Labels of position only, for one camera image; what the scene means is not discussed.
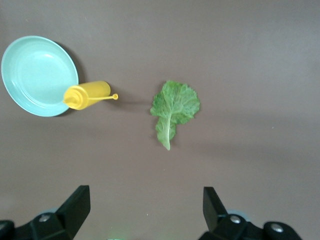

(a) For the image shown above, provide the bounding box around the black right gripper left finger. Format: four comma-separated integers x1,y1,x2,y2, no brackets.
14,185,91,240

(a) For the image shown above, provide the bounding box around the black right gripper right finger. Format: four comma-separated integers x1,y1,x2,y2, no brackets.
199,186,266,240

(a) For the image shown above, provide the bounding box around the green lettuce leaf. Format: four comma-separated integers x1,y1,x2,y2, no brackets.
149,79,201,151

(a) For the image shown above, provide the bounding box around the yellow mustard squeeze bottle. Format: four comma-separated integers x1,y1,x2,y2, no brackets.
61,80,119,111

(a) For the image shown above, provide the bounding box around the mint green plate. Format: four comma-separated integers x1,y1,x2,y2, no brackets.
0,35,80,118

